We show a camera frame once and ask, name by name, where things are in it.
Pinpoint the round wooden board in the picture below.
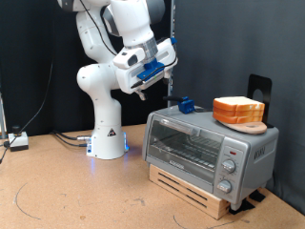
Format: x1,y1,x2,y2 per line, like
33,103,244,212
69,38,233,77
218,120,268,135

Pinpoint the silver toaster oven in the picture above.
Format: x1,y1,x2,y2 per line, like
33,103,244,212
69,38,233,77
141,104,280,212

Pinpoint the wooden slatted block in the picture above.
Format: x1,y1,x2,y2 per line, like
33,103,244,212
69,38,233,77
148,163,232,220

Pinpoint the grey curtain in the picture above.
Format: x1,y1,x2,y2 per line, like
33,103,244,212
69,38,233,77
173,0,305,216

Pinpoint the black metal bookend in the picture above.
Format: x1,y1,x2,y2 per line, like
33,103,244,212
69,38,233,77
247,73,275,129

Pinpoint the metal oven rack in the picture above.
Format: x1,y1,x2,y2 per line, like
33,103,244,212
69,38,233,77
151,133,220,170

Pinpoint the grey metal pole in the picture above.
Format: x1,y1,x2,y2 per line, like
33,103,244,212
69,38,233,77
167,0,176,108

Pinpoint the black cable silver connector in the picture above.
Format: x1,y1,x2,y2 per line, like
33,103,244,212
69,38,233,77
51,129,92,141

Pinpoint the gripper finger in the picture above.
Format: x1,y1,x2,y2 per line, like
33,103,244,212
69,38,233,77
135,90,149,101
162,69,173,86

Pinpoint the black base cable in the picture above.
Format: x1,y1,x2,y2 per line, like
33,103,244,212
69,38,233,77
53,133,89,148

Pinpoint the thin black camera cable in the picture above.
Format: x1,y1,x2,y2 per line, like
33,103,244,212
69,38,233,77
78,0,178,90

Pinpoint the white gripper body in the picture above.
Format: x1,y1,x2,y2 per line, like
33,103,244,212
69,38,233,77
114,37,178,95

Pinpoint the black tape piece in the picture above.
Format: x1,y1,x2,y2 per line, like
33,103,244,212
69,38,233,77
249,189,267,203

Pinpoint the thin metal stand leg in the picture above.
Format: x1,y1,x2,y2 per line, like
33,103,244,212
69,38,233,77
0,94,8,139

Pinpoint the grey box black button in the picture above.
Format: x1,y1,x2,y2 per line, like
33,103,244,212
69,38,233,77
8,125,30,152

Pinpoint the black curtain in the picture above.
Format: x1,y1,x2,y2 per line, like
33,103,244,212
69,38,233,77
0,0,174,137

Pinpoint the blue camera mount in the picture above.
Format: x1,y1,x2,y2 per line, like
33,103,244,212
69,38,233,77
136,58,166,81

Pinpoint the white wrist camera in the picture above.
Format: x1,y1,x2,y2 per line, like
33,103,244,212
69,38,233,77
112,47,150,70

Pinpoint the silver oven knob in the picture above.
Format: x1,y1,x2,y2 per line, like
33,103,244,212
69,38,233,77
216,179,233,195
221,158,237,175

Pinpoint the long black hanging cable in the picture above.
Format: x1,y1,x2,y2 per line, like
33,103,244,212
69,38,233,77
0,60,55,165

